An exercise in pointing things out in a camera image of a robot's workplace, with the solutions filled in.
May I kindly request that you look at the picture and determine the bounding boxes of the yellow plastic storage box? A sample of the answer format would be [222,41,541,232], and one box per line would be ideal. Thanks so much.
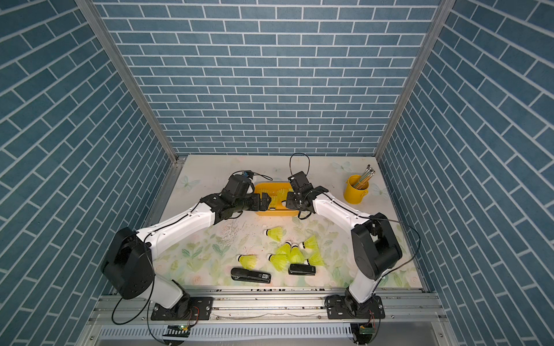
[255,182,299,217]

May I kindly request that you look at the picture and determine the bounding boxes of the yellow shuttlecock small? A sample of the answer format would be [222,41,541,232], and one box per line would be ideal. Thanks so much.
[275,242,292,257]

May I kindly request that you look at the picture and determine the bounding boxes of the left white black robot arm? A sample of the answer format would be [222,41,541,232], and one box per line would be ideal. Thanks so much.
[100,170,271,309]

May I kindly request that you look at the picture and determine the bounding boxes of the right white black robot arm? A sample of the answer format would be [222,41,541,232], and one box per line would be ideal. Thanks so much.
[286,171,407,309]

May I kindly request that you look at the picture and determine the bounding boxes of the yellow pen cup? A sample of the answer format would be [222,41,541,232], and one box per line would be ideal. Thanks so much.
[343,174,369,205]

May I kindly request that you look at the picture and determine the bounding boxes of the yellow shuttlecock front upright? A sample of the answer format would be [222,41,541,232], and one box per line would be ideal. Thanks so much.
[289,245,305,265]

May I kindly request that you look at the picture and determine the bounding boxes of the small black stapler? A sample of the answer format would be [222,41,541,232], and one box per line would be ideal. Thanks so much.
[288,264,316,276]

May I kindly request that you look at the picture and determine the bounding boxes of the bundle of pencils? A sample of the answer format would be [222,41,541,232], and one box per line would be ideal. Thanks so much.
[353,164,376,190]

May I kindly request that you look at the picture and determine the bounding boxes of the large black stapler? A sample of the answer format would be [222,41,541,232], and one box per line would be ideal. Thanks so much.
[230,268,271,284]

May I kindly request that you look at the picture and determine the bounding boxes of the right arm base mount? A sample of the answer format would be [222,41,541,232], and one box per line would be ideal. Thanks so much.
[324,295,385,319]

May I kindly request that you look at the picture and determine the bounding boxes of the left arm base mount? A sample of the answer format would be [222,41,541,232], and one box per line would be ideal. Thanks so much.
[151,297,214,322]

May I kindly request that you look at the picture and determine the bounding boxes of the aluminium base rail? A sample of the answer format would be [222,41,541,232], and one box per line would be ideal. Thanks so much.
[86,288,448,327]

